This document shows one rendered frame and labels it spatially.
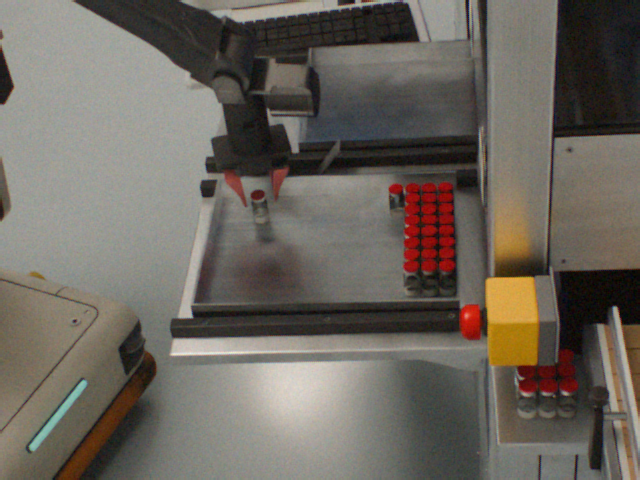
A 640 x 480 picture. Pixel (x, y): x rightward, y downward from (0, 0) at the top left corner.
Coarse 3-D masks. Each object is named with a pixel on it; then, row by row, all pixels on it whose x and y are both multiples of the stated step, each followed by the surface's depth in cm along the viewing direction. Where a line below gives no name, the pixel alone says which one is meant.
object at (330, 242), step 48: (288, 192) 169; (336, 192) 168; (384, 192) 168; (240, 240) 163; (288, 240) 162; (336, 240) 161; (384, 240) 160; (240, 288) 156; (288, 288) 155; (336, 288) 154; (384, 288) 153
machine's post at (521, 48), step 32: (512, 0) 111; (544, 0) 110; (512, 32) 113; (544, 32) 113; (512, 64) 115; (544, 64) 115; (512, 96) 118; (544, 96) 117; (512, 128) 120; (544, 128) 120; (512, 160) 123; (544, 160) 123; (512, 192) 126; (544, 192) 125; (512, 224) 129; (544, 224) 128; (512, 256) 132; (544, 256) 131
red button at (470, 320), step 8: (472, 304) 131; (464, 312) 130; (472, 312) 129; (464, 320) 129; (472, 320) 129; (480, 320) 130; (464, 328) 129; (472, 328) 129; (480, 328) 129; (464, 336) 130; (472, 336) 130; (480, 336) 130
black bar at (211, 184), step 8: (456, 176) 166; (464, 176) 166; (472, 176) 166; (200, 184) 171; (208, 184) 170; (216, 184) 170; (456, 184) 167; (464, 184) 167; (472, 184) 167; (208, 192) 171
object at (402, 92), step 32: (320, 64) 194; (352, 64) 194; (384, 64) 193; (416, 64) 192; (448, 64) 191; (352, 96) 187; (384, 96) 186; (416, 96) 185; (448, 96) 184; (320, 128) 181; (352, 128) 180; (384, 128) 180; (416, 128) 179; (448, 128) 178
